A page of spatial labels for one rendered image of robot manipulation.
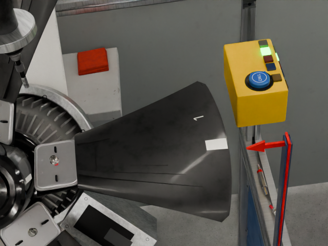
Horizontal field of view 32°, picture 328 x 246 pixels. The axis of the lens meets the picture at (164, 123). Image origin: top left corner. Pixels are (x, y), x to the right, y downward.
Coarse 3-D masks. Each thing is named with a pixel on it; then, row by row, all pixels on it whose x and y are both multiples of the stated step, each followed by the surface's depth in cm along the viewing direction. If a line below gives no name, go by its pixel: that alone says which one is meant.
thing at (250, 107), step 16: (224, 48) 119; (240, 48) 118; (256, 48) 118; (272, 48) 118; (224, 64) 123; (240, 64) 115; (256, 64) 115; (240, 80) 112; (240, 96) 109; (256, 96) 109; (272, 96) 110; (240, 112) 112; (256, 112) 113; (272, 112) 113
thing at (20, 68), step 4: (16, 64) 70; (20, 64) 70; (16, 68) 70; (20, 68) 70; (24, 68) 71; (20, 72) 71; (20, 76) 72; (24, 76) 72; (24, 80) 72; (24, 84) 73; (28, 84) 73
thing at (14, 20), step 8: (0, 0) 62; (8, 0) 63; (0, 8) 63; (8, 8) 63; (0, 16) 63; (8, 16) 64; (0, 24) 64; (8, 24) 65; (16, 24) 66; (0, 32) 65; (8, 32) 65
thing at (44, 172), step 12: (48, 144) 89; (60, 144) 89; (72, 144) 88; (36, 156) 87; (48, 156) 87; (60, 156) 87; (72, 156) 87; (36, 168) 85; (48, 168) 86; (60, 168) 85; (72, 168) 85; (36, 180) 84; (48, 180) 84; (60, 180) 84; (72, 180) 84
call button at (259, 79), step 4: (256, 72) 112; (260, 72) 112; (264, 72) 111; (252, 76) 111; (256, 76) 111; (260, 76) 111; (264, 76) 111; (268, 76) 111; (252, 80) 110; (256, 80) 110; (260, 80) 110; (264, 80) 110; (268, 80) 110; (252, 84) 110; (256, 84) 110; (260, 84) 109; (264, 84) 110
